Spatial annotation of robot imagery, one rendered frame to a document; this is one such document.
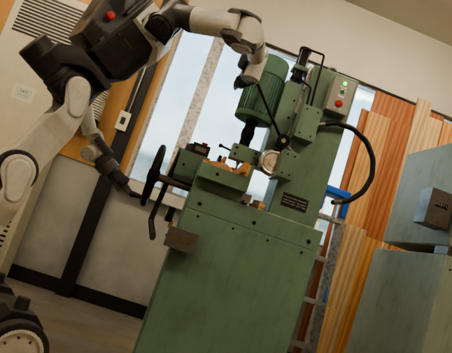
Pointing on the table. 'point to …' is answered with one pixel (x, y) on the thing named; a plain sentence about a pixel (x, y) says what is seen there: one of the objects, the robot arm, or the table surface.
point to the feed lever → (283, 141)
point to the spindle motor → (250, 97)
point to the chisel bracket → (243, 154)
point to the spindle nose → (248, 132)
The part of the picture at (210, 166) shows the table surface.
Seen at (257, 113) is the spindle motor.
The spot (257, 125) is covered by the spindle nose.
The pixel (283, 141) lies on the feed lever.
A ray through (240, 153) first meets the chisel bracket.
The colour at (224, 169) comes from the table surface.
